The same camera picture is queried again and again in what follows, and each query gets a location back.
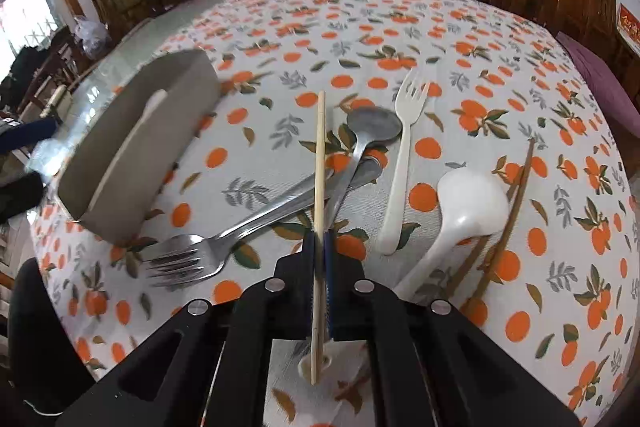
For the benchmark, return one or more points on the person's dark clothing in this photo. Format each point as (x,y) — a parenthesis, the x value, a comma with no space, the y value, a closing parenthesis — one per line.
(45,337)

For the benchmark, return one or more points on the metal fork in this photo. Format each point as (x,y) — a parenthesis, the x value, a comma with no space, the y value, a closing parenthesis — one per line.
(190,257)

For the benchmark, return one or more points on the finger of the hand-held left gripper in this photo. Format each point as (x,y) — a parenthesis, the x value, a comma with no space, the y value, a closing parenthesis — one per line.
(20,197)
(30,136)

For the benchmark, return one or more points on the window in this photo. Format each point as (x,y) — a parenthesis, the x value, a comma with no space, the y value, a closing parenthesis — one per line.
(30,17)

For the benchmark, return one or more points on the wooden block with black band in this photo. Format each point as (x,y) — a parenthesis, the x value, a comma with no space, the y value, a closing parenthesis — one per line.
(56,101)

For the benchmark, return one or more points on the white plastic ladle spoon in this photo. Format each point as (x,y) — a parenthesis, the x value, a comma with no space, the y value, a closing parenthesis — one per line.
(470,202)

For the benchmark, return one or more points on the grey rectangular tray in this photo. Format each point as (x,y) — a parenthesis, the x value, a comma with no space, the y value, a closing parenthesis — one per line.
(167,154)

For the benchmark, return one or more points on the brown wooden chopstick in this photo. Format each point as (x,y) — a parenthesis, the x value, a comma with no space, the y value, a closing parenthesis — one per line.
(515,202)
(467,264)

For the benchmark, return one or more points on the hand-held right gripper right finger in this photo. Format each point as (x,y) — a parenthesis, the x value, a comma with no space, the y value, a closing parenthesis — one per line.
(327,267)

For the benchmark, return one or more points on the clear plastic bag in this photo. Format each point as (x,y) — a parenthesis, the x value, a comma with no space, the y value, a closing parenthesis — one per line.
(92,34)

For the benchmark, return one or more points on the white plastic fork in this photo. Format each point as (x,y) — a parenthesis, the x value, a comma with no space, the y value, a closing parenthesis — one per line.
(400,177)

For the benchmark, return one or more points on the light bamboo chopstick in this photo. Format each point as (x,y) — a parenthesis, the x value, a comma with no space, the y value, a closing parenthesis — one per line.
(320,157)

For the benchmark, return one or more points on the metal spoon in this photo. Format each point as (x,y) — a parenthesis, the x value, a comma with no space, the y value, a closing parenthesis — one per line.
(375,124)

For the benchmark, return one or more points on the red wall poster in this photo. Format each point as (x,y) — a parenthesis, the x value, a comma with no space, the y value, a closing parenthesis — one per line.
(630,22)

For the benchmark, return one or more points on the orange print tablecloth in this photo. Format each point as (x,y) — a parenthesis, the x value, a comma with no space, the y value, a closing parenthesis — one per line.
(280,57)

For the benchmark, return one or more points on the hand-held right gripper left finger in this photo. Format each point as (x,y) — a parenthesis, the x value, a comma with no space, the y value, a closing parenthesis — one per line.
(311,267)

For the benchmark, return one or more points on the purple seat cushion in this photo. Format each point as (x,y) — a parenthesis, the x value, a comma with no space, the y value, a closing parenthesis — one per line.
(605,82)

